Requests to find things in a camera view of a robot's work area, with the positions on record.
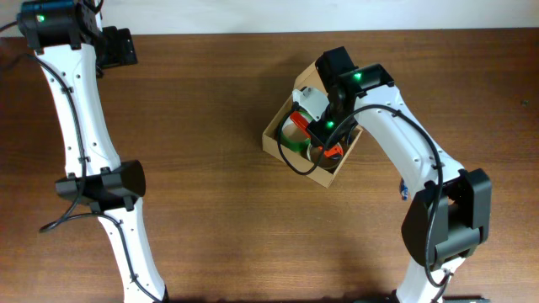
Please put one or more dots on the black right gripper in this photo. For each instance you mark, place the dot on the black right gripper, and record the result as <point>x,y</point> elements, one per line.
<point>318,134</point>

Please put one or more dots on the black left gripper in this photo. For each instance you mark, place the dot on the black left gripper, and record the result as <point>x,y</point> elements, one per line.
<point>122,47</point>

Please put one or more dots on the red utility knife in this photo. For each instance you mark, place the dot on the red utility knife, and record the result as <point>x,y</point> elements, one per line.
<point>301,123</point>

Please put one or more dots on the brown cardboard box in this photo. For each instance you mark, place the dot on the brown cardboard box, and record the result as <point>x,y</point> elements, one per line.
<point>309,77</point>

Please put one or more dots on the beige masking tape roll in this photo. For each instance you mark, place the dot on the beige masking tape roll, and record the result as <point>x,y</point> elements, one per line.
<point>330,159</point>

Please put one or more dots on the green tape roll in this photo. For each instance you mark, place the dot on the green tape roll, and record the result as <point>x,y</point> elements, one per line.
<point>292,136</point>

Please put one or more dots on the blue ballpoint pen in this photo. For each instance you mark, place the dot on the blue ballpoint pen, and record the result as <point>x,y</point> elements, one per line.
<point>403,190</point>

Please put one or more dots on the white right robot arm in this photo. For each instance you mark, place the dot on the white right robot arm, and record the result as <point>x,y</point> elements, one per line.
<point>450,210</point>

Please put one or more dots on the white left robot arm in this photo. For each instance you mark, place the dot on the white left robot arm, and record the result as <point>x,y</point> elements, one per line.
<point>73,48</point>

